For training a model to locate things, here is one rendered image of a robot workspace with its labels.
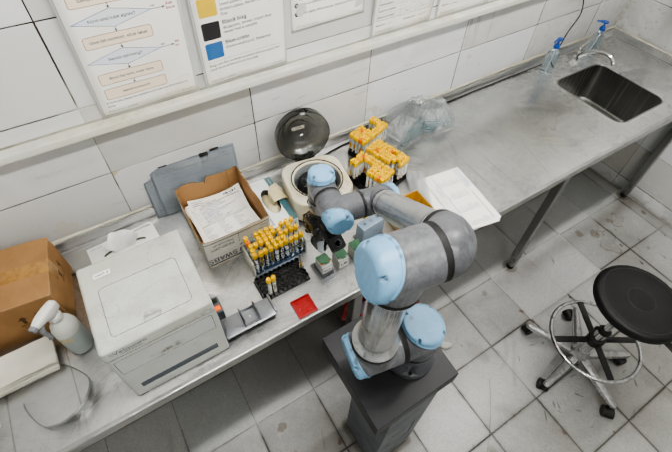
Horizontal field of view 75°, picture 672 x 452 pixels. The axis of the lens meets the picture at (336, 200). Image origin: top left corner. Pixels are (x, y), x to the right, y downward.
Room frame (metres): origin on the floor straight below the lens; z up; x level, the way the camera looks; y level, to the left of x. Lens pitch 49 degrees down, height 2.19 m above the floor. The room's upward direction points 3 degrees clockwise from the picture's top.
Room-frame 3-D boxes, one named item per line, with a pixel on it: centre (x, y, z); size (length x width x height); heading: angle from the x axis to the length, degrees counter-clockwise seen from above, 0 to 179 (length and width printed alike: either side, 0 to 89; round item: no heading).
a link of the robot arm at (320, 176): (0.81, 0.04, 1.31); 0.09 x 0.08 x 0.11; 23
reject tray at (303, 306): (0.66, 0.09, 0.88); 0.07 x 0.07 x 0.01; 34
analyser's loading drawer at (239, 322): (0.59, 0.27, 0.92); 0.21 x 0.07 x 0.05; 124
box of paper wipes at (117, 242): (0.83, 0.72, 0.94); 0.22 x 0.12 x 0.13; 128
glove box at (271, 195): (1.06, 0.24, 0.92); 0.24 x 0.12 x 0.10; 34
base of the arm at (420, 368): (0.50, -0.23, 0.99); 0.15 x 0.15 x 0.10
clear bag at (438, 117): (1.64, -0.44, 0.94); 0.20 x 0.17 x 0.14; 105
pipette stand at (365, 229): (0.96, -0.13, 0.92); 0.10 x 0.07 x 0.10; 130
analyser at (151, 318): (0.56, 0.48, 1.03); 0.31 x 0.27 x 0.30; 124
